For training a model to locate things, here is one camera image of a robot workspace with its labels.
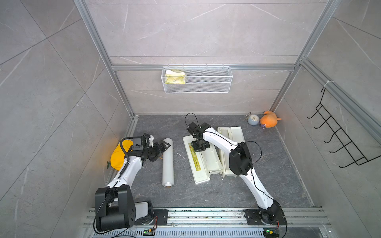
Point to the yellow packet in basket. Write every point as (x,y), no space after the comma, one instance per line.
(175,77)

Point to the black wire hook rack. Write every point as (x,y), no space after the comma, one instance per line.
(346,143)

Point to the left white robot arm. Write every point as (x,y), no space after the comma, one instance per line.
(115,207)

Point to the orange plush toy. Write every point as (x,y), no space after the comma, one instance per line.
(269,120)

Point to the white wire mesh basket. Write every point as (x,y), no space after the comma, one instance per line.
(200,79)

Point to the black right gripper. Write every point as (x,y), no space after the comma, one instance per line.
(197,149)

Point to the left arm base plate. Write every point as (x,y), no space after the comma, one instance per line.
(157,217)

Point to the cream wrap dispenser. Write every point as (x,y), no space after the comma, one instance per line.
(234,134)
(203,164)

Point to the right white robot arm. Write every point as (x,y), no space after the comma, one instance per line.
(240,163)

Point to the aluminium front rail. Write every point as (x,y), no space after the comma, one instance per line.
(213,217)

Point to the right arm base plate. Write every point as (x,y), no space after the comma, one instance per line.
(255,217)

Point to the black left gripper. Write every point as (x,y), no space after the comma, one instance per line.
(158,151)

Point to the yellow plush toy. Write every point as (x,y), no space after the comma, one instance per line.
(118,156)

